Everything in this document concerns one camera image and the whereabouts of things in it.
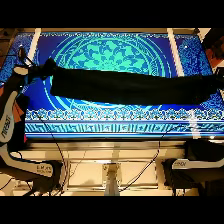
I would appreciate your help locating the black jeans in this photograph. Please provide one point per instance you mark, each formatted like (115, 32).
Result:
(133, 87)

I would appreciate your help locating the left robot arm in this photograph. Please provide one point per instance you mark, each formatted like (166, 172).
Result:
(10, 123)

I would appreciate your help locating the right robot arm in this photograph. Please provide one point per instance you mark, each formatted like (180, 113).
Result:
(196, 163)

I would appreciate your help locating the silver frame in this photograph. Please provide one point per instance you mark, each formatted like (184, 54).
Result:
(113, 173)

